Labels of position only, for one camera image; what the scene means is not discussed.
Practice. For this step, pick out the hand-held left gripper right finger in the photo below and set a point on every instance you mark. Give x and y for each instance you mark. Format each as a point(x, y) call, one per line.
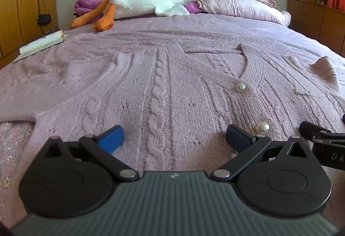
point(238, 138)

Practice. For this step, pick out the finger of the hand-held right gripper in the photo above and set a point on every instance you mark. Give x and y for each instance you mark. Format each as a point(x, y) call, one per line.
point(310, 128)

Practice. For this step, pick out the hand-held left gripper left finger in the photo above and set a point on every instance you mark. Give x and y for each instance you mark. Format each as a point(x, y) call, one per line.
point(111, 139)

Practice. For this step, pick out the pink knitted cardigan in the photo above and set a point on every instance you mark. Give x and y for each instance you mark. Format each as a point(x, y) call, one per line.
point(175, 85)

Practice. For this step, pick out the wooden cabinet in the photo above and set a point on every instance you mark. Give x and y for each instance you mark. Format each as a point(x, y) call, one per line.
point(310, 17)

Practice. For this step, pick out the white booklet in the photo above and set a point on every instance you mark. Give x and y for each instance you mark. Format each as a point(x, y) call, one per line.
point(40, 43)

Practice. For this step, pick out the pink checked pillow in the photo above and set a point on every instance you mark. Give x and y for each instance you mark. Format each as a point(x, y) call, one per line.
point(242, 6)

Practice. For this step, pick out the small black hanging bag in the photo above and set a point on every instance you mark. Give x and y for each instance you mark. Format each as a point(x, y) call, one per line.
point(44, 19)

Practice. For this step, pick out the white goose plush toy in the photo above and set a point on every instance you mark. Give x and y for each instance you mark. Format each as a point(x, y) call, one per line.
point(140, 0)

